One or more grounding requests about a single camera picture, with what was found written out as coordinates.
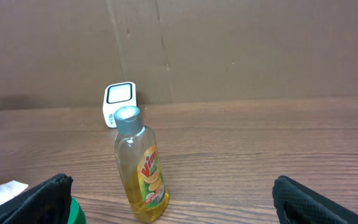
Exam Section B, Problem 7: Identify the white barcode scanner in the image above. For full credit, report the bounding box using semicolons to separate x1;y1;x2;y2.
102;82;137;129

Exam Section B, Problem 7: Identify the yellow dish soap bottle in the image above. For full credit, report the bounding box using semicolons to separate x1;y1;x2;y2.
114;106;169;223

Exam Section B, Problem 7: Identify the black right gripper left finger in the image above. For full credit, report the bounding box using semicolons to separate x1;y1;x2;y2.
0;174;73;224

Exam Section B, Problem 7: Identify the green lid white jar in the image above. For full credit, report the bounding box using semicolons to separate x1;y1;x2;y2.
67;197;87;224

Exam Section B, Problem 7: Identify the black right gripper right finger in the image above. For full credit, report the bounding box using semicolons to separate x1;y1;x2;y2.
272;175;358;224

